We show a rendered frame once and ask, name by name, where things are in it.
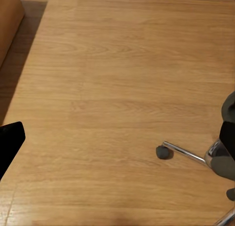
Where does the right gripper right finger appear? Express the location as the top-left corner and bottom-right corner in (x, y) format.
(219, 121), (235, 161)

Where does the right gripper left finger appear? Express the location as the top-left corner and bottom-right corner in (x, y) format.
(0, 121), (25, 180)

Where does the swivel chair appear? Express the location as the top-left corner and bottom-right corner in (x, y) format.
(156, 91), (235, 226)

